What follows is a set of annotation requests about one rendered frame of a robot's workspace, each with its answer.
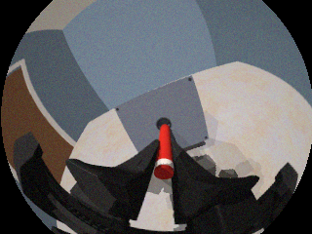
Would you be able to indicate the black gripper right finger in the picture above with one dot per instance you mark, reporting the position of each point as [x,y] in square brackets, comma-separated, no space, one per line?
[194,188]

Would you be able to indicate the dark red peg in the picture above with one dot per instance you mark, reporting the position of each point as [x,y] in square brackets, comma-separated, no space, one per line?
[164,167]

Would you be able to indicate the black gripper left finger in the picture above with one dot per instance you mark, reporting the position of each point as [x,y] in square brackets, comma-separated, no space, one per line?
[127,182]

